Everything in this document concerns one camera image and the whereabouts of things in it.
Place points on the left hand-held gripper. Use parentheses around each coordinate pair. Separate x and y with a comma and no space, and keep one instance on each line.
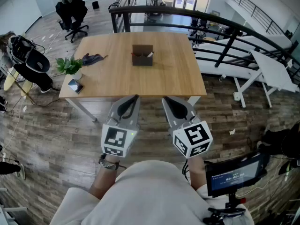
(114,136)

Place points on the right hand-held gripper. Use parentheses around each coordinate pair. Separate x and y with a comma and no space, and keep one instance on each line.
(194,135)

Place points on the brown pen holder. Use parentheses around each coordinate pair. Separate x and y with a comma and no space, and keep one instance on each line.
(142,61)

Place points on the white plastic tube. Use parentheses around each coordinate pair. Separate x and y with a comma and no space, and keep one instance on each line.
(150,54)

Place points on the person's left forearm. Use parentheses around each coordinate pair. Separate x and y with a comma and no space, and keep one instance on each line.
(102,182)

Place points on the person's right forearm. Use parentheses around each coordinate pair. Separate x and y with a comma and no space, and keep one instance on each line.
(197,172)

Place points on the white table leg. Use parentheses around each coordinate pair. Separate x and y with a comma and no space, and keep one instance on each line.
(82,109)
(193,101)

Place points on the small white bottle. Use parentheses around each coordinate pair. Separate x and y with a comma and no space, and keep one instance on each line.
(222,77)

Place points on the black smartphone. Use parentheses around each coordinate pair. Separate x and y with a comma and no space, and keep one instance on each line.
(75,86)

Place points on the dark blue cloth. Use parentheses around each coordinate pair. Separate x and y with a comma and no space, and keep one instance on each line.
(92,59)

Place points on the green potted plant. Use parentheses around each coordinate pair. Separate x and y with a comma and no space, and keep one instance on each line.
(69,65)

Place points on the black monitor screen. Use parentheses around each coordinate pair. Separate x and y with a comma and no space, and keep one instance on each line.
(234,177)

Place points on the person's white shirt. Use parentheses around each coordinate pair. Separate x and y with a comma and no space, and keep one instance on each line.
(145,196)

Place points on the white folding table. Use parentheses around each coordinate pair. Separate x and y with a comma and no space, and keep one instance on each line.
(272,69)

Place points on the black trash bin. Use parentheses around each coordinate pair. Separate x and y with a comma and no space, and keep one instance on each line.
(95,5)

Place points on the pale yellow side table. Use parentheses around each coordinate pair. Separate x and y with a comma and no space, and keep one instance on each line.
(9,81)

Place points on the black monitor mount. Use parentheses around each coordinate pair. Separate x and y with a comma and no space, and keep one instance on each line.
(230,210)

